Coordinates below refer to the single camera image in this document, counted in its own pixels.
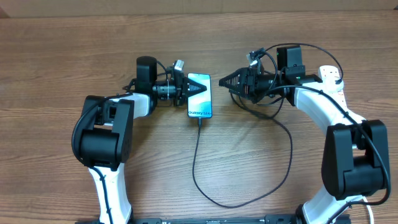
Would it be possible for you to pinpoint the white power strip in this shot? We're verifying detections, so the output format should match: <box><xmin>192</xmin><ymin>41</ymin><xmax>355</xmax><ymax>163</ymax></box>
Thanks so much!
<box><xmin>318</xmin><ymin>65</ymin><xmax>347</xmax><ymax>108</ymax></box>

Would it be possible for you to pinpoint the black USB charging cable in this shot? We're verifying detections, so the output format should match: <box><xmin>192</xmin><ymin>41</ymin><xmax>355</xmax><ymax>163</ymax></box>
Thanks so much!
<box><xmin>192</xmin><ymin>42</ymin><xmax>344</xmax><ymax>209</ymax></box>

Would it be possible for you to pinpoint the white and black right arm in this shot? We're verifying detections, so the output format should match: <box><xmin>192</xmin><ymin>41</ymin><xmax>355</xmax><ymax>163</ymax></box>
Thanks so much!
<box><xmin>219</xmin><ymin>43</ymin><xmax>391</xmax><ymax>223</ymax></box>

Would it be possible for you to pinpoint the blue Galaxy smartphone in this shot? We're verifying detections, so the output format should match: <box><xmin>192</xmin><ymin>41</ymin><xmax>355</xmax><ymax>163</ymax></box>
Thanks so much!
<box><xmin>187</xmin><ymin>73</ymin><xmax>213</xmax><ymax>119</ymax></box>

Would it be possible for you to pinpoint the white charger plug adapter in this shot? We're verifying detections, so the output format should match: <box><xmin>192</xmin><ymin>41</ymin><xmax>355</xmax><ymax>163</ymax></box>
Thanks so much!
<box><xmin>323</xmin><ymin>76</ymin><xmax>344</xmax><ymax>93</ymax></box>

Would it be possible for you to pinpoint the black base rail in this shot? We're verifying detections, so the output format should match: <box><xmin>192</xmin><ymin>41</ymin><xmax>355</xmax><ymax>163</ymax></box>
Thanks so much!
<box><xmin>74</xmin><ymin>213</ymin><xmax>352</xmax><ymax>224</ymax></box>

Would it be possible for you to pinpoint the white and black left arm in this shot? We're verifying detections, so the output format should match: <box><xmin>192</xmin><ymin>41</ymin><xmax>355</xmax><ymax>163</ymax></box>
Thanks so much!
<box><xmin>71</xmin><ymin>56</ymin><xmax>211</xmax><ymax>223</ymax></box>

